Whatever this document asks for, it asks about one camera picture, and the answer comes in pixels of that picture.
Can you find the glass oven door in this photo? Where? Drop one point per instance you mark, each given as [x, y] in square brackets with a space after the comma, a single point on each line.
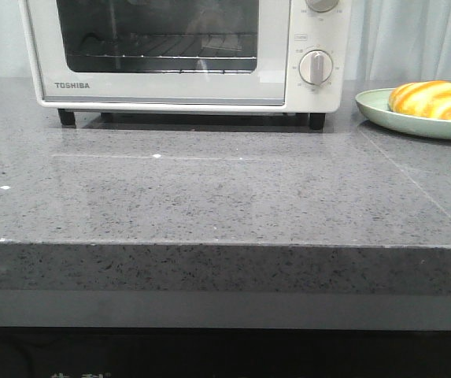
[56, 28]

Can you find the yellow striped bread roll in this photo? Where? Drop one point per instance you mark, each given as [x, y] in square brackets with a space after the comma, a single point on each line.
[429, 99]

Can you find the white Toshiba toaster oven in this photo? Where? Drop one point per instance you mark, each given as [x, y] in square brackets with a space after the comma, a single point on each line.
[308, 30]

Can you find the lower timer knob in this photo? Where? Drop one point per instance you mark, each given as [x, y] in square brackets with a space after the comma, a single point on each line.
[316, 67]

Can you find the light green plate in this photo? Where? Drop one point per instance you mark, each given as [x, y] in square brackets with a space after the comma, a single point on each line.
[373, 104]

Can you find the upper temperature knob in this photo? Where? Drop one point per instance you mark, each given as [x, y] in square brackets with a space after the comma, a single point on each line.
[322, 6]

